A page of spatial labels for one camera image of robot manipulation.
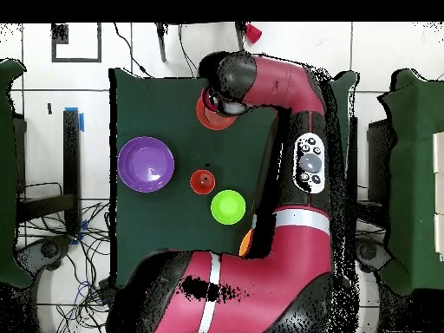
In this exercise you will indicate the red cup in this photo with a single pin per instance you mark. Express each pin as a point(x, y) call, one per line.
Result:
point(254, 33)

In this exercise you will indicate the orange bowl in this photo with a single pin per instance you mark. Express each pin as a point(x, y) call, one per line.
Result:
point(211, 121)

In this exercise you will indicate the white boxes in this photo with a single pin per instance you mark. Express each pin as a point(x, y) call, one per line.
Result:
point(438, 194)

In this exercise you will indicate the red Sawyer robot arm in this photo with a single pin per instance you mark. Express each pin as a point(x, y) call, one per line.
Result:
point(277, 270)

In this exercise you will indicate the short black beam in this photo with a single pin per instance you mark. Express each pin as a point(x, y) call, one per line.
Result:
point(45, 206)

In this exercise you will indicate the green bowl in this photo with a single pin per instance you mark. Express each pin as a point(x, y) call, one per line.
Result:
point(227, 208)

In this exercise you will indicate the thin black bar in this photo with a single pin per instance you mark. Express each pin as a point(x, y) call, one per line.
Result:
point(353, 156)

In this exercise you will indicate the orange cup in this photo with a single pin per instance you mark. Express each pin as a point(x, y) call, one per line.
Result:
point(197, 185)

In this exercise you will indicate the black stand leg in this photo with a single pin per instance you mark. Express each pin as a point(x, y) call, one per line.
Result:
point(240, 36)
point(161, 45)

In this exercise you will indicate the black square frame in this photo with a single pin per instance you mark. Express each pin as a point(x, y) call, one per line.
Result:
point(99, 45)

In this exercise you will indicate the green cloth side table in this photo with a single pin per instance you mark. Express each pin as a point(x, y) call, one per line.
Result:
point(412, 173)
point(8, 173)

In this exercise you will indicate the gray black machine base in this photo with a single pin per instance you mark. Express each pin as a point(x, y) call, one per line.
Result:
point(48, 249)
point(369, 253)

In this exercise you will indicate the dark green tablecloth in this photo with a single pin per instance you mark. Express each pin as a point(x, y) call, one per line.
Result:
point(156, 104)

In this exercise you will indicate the purple bowl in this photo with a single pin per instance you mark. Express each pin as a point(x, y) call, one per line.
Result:
point(138, 163)

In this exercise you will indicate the large yellow bowl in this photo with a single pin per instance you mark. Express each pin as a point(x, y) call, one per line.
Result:
point(245, 244)

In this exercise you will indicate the long black beam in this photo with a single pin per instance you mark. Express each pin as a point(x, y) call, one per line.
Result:
point(71, 156)

